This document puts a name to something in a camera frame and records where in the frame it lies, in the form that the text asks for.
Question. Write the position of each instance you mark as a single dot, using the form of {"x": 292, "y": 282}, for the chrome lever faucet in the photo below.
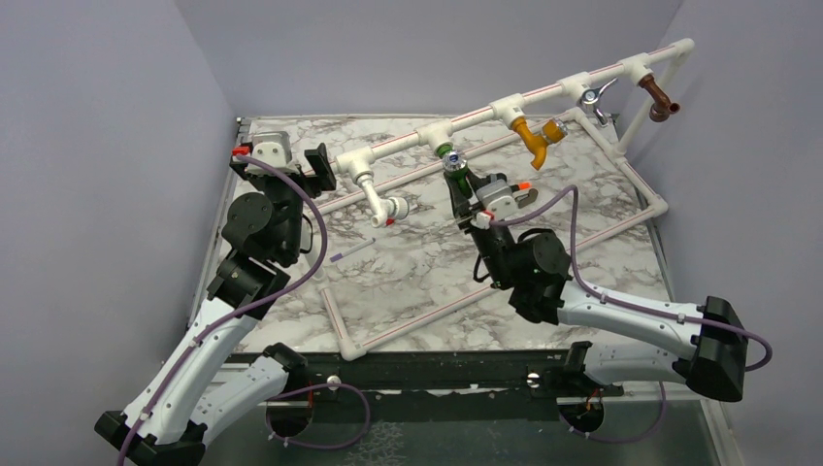
{"x": 590, "y": 102}

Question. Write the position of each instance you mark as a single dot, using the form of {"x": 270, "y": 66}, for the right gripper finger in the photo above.
{"x": 480, "y": 182}
{"x": 460, "y": 193}

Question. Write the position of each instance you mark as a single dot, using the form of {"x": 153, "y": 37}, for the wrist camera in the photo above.
{"x": 496, "y": 203}
{"x": 272, "y": 148}

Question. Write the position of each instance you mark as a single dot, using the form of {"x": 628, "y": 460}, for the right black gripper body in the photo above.
{"x": 493, "y": 246}

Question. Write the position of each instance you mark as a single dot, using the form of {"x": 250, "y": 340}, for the white PVC pipe frame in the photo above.
{"x": 663, "y": 64}

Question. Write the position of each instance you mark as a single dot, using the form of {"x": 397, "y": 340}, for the purple white pen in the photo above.
{"x": 352, "y": 250}

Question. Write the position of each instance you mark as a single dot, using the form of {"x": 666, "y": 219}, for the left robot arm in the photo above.
{"x": 172, "y": 421}

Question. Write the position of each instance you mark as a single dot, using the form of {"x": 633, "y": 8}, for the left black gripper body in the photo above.
{"x": 279, "y": 188}

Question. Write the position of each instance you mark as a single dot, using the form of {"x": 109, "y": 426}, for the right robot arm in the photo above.
{"x": 702, "y": 346}

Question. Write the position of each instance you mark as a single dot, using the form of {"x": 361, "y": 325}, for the white plastic faucet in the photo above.
{"x": 384, "y": 210}

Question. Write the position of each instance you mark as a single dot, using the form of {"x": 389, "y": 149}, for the green faucet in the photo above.
{"x": 455, "y": 167}

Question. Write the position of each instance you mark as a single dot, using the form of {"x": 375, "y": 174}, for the orange yellow faucet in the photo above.
{"x": 537, "y": 143}

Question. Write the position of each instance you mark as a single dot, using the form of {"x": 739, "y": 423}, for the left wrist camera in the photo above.
{"x": 272, "y": 148}

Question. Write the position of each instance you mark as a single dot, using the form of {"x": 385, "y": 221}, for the black orange marker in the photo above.
{"x": 521, "y": 186}

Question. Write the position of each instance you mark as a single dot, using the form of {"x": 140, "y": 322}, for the brown faucet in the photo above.
{"x": 662, "y": 106}

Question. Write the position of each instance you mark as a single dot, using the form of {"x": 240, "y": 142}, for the black table front rail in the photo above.
{"x": 431, "y": 386}

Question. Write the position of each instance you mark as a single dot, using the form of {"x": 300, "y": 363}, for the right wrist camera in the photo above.
{"x": 496, "y": 203}

